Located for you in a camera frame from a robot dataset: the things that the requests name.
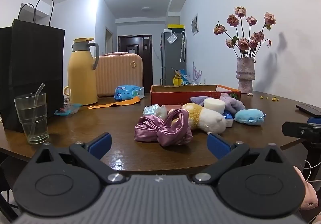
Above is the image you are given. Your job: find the folded umbrella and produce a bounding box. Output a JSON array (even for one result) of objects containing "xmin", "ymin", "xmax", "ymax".
[{"xmin": 180, "ymin": 31, "xmax": 187, "ymax": 62}]

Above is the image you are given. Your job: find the small blue plastic wrapper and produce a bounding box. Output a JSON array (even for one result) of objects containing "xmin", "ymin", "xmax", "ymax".
[{"xmin": 54, "ymin": 103, "xmax": 83, "ymax": 116}]

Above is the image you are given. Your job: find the pink hard-shell suitcase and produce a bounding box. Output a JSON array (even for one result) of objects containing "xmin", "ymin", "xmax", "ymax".
[{"xmin": 95, "ymin": 52, "xmax": 144, "ymax": 97}]

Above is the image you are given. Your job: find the dark brown door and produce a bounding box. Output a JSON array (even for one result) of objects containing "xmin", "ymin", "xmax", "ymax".
[{"xmin": 118, "ymin": 35, "xmax": 153, "ymax": 85}]

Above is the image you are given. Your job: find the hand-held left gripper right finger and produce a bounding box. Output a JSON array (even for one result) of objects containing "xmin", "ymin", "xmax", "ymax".
[{"xmin": 193, "ymin": 133, "xmax": 286, "ymax": 185}]

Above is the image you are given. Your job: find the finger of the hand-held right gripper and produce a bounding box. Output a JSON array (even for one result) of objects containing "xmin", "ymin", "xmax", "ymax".
[{"xmin": 282, "ymin": 117, "xmax": 321, "ymax": 144}]

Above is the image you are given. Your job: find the dried pink rose bouquet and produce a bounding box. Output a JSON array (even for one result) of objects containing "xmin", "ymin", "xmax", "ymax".
[{"xmin": 213, "ymin": 6, "xmax": 276, "ymax": 59}]

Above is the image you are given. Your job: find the white wall panel box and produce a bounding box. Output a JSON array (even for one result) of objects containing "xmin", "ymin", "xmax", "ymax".
[{"xmin": 191, "ymin": 13, "xmax": 199, "ymax": 36}]

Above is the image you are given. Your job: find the white cable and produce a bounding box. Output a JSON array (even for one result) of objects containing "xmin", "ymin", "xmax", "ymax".
[{"xmin": 302, "ymin": 159, "xmax": 314, "ymax": 184}]

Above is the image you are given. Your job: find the pink textured vase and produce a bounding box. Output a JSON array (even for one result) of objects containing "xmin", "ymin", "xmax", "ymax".
[{"xmin": 236, "ymin": 57, "xmax": 256, "ymax": 94}]

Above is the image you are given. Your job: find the pink garment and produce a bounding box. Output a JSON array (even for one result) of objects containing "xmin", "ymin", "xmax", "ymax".
[{"xmin": 293, "ymin": 165, "xmax": 319, "ymax": 212}]

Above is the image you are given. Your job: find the yellow and white plush toy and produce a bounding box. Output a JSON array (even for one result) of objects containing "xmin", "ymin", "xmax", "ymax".
[{"xmin": 182, "ymin": 103, "xmax": 227, "ymax": 134}]

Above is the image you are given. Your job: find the black paper bag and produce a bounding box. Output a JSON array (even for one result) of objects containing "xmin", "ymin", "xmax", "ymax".
[{"xmin": 0, "ymin": 0, "xmax": 66, "ymax": 132}]

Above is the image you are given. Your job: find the yellow thermos jug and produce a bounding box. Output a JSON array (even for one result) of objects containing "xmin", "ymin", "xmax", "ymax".
[{"xmin": 68, "ymin": 37, "xmax": 100, "ymax": 106}]

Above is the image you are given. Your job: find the grey refrigerator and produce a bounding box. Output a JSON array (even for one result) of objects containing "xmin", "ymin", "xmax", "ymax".
[{"xmin": 160, "ymin": 31, "xmax": 187, "ymax": 86}]

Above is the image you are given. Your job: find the clear bubble wrap bundle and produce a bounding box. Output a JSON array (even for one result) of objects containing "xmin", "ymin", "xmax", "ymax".
[{"xmin": 143, "ymin": 104, "xmax": 166, "ymax": 119}]

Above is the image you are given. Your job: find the orange cardboard box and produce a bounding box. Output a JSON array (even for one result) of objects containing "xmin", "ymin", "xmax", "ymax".
[{"xmin": 150, "ymin": 85, "xmax": 242, "ymax": 106}]

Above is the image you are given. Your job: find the black phone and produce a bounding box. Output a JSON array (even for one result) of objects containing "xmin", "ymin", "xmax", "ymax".
[{"xmin": 296, "ymin": 104, "xmax": 321, "ymax": 117}]

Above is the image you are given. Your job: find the white round sponge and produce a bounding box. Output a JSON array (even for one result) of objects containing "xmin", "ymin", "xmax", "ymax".
[{"xmin": 203, "ymin": 98, "xmax": 226, "ymax": 115}]

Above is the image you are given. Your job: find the blue wet wipes pack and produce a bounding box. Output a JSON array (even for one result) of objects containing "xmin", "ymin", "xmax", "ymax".
[{"xmin": 114, "ymin": 85, "xmax": 145, "ymax": 101}]

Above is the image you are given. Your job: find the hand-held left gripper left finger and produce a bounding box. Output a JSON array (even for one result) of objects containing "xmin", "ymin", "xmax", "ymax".
[{"xmin": 35, "ymin": 132, "xmax": 126, "ymax": 185}]

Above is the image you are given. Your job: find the drinking glass with straw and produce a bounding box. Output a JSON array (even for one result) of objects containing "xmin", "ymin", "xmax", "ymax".
[{"xmin": 14, "ymin": 83, "xmax": 49, "ymax": 145}]

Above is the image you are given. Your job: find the light blue plush toy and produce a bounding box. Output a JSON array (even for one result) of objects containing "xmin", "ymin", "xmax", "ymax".
[{"xmin": 234, "ymin": 109, "xmax": 266, "ymax": 126}]

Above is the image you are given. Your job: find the orange cloth strip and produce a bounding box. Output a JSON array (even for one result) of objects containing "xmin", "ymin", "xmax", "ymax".
[{"xmin": 87, "ymin": 97, "xmax": 141, "ymax": 109}]

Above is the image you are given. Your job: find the pink satin bow scrunchie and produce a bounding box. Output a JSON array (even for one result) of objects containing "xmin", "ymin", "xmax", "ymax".
[{"xmin": 135, "ymin": 109, "xmax": 193, "ymax": 146}]

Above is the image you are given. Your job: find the blue foil packet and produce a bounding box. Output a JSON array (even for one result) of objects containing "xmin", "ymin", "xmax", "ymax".
[{"xmin": 223, "ymin": 112, "xmax": 235, "ymax": 128}]

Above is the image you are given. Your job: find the lavender fluffy cloth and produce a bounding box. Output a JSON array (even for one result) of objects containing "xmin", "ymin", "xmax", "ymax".
[{"xmin": 219, "ymin": 93, "xmax": 246, "ymax": 115}]

